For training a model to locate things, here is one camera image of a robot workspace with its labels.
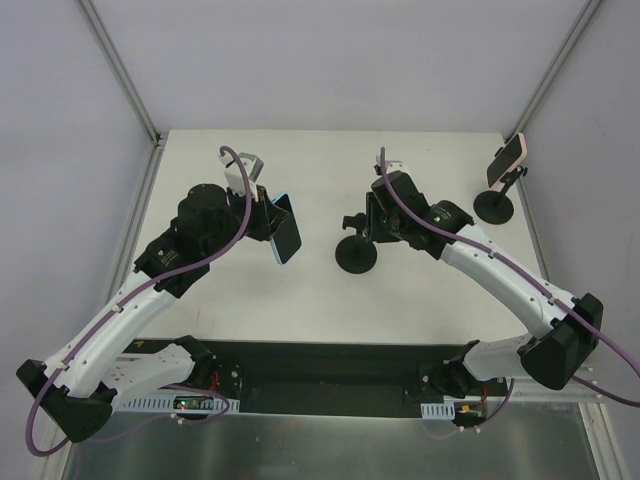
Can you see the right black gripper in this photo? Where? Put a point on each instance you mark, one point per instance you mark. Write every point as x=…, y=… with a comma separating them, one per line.
x=373, y=217

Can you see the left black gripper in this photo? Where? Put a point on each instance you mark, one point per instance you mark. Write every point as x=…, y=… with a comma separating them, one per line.
x=265, y=215

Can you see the blue case phone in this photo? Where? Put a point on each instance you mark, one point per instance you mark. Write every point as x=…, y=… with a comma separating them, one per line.
x=286, y=241

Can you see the black phone stand one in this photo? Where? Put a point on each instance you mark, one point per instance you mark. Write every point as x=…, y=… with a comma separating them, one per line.
x=355, y=254

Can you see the black phone stand two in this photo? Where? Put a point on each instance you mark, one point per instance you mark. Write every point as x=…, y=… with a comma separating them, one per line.
x=495, y=207

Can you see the pink case phone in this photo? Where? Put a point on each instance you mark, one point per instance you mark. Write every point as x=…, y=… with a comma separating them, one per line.
x=507, y=158

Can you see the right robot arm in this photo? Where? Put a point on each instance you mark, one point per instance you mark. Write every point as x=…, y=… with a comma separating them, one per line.
x=560, y=327

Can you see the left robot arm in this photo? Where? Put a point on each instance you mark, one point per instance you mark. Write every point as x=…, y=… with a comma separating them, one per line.
x=80, y=387

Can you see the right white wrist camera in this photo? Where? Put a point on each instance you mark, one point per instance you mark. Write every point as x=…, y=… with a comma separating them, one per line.
x=393, y=168

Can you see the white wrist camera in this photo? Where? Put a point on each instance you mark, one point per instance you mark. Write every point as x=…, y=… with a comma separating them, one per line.
x=252, y=168
x=393, y=168

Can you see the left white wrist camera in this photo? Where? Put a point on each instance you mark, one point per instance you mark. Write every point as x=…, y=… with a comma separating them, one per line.
x=252, y=168

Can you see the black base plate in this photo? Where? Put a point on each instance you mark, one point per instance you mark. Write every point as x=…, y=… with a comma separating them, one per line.
x=353, y=380

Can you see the right aluminium frame post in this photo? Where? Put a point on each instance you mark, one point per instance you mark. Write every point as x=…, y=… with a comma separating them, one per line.
x=577, y=31

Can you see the aluminium frame post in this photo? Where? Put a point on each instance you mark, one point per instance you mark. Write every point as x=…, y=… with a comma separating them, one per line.
x=577, y=31
x=106, y=44

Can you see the left aluminium frame post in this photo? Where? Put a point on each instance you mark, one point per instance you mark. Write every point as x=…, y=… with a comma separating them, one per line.
x=106, y=44

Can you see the right white cable duct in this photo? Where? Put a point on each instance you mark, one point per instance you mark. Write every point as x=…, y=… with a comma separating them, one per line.
x=445, y=411

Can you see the white cable duct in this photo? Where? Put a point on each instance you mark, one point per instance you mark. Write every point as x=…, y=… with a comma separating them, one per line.
x=181, y=404
x=445, y=411

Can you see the left white cable duct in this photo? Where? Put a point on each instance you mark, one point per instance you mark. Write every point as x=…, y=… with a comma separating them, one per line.
x=181, y=404

